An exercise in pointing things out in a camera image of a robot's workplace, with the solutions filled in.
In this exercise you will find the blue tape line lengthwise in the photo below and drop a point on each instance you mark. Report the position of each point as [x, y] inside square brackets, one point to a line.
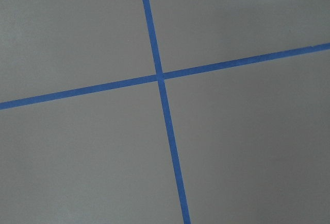
[166, 112]

